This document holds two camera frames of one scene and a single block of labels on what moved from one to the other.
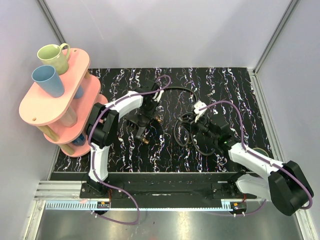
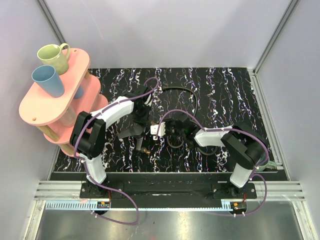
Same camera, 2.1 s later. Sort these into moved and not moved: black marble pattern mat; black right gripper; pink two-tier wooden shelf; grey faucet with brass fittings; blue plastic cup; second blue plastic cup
Moved: grey faucet with brass fittings; black right gripper
Not moved: black marble pattern mat; blue plastic cup; pink two-tier wooden shelf; second blue plastic cup
